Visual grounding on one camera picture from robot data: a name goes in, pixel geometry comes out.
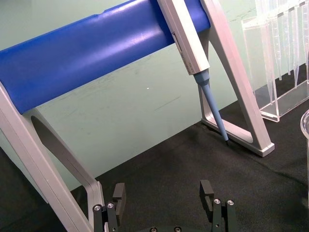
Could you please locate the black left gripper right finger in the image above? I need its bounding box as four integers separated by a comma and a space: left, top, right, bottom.
199, 180, 236, 232

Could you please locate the clear acrylic dropper rack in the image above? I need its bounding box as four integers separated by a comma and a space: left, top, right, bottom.
241, 0, 309, 122

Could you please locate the white pipette with blue tip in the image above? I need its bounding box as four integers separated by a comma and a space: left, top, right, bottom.
156, 0, 230, 147

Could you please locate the pipette stand with blue bar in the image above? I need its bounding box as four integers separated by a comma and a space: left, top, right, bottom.
0, 0, 275, 232

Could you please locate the clear glass beaker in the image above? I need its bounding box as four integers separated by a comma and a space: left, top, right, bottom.
300, 108, 309, 232

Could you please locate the clear plastic dropper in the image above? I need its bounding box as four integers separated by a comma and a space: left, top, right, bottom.
288, 4, 302, 90
277, 9, 287, 81
255, 0, 279, 106

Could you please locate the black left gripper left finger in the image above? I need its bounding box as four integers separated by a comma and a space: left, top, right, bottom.
93, 183, 126, 232

